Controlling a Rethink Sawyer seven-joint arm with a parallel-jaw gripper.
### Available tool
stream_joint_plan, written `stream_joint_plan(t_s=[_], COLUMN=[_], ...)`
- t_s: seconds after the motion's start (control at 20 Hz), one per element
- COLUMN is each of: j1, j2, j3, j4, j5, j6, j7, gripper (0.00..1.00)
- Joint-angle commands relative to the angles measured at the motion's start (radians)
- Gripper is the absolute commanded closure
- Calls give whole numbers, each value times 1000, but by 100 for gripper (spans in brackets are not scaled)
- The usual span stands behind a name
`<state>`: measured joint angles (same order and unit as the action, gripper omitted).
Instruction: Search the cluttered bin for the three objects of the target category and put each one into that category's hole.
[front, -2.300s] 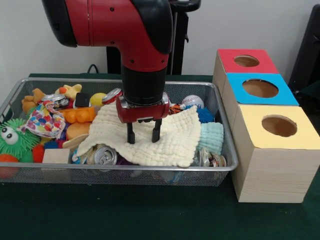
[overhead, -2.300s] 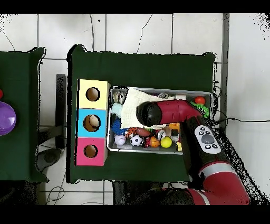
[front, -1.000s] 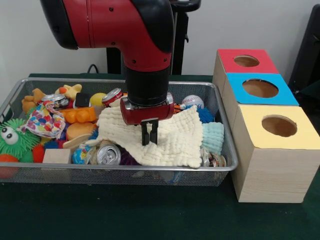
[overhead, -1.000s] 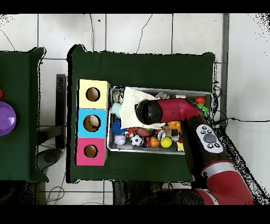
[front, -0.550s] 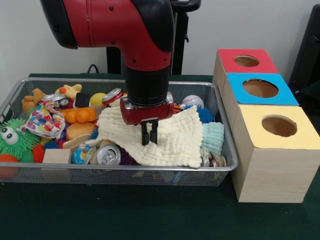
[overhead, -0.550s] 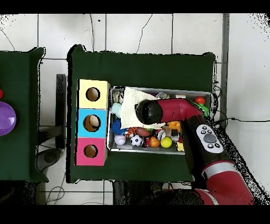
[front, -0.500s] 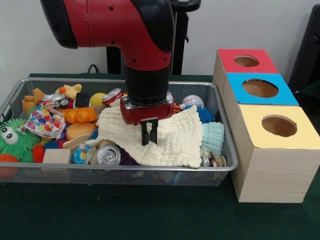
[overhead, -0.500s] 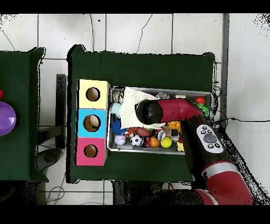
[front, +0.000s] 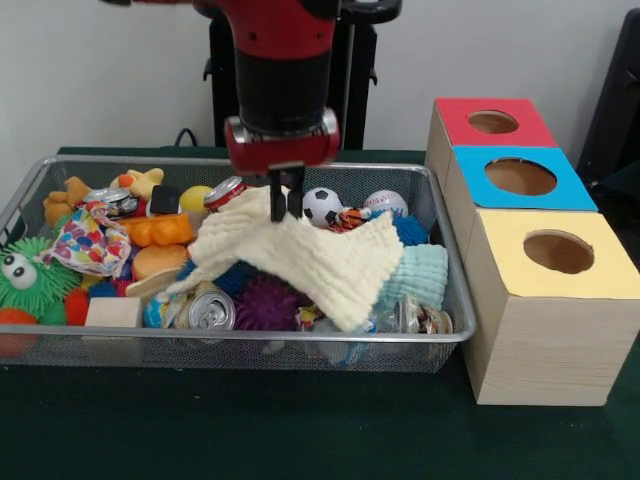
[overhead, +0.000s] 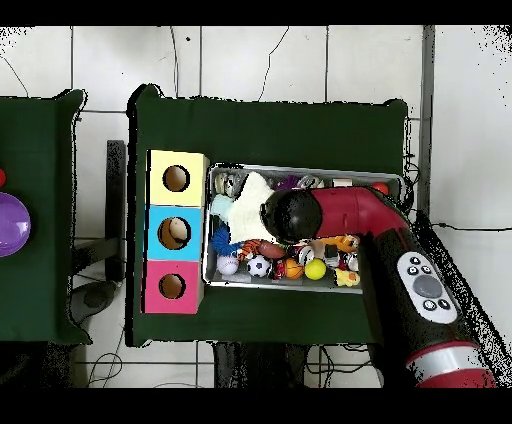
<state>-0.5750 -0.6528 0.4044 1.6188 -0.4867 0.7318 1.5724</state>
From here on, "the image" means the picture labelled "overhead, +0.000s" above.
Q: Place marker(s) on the small brown football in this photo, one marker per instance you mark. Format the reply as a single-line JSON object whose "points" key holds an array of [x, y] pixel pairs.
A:
{"points": [[272, 250]]}

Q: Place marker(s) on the yellow duck plush toy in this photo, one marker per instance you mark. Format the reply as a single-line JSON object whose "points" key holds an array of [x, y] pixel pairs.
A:
{"points": [[347, 278]]}

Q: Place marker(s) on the blue spiky rubber ball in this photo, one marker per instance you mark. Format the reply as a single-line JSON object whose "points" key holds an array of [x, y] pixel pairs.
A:
{"points": [[224, 242]]}

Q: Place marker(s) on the small soccer ball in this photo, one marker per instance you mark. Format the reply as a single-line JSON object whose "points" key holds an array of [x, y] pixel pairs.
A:
{"points": [[259, 266]]}

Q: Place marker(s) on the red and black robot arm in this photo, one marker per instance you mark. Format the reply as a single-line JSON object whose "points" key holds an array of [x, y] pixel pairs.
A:
{"points": [[348, 208]]}

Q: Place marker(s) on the dark grey floor base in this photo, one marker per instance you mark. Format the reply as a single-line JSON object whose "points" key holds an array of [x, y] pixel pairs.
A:
{"points": [[94, 298]]}

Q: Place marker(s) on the purple plastic bowl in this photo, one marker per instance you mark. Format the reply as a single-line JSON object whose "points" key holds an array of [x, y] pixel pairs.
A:
{"points": [[12, 224]]}

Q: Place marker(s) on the black upright panel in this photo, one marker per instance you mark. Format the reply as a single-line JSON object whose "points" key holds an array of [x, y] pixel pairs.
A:
{"points": [[116, 200]]}

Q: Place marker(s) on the dark green table cloth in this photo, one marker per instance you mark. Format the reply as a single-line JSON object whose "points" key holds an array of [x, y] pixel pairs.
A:
{"points": [[32, 220], [260, 132]]}

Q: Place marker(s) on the striped tiger plush toy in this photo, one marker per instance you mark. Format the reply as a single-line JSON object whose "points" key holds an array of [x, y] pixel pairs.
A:
{"points": [[248, 250]]}

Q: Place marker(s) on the small white baseball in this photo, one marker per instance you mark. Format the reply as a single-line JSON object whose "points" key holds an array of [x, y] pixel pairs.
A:
{"points": [[227, 265]]}

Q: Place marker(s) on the wooden box with three holes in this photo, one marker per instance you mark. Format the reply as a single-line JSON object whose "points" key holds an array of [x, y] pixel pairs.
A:
{"points": [[188, 192]]}

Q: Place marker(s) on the light blue waffle cloth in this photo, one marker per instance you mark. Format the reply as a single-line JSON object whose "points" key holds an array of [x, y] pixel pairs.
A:
{"points": [[221, 207]]}

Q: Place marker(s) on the small red ball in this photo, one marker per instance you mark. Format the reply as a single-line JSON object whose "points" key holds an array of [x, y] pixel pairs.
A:
{"points": [[2, 178]]}

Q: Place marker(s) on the cream waffle cloth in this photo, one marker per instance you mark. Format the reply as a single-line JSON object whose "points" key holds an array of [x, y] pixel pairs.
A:
{"points": [[250, 208]]}

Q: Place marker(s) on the small orange basketball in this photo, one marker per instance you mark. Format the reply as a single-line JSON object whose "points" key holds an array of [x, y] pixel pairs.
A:
{"points": [[294, 270]]}

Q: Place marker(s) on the plain yellow ball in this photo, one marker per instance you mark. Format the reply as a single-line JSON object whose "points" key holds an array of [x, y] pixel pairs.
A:
{"points": [[315, 269]]}

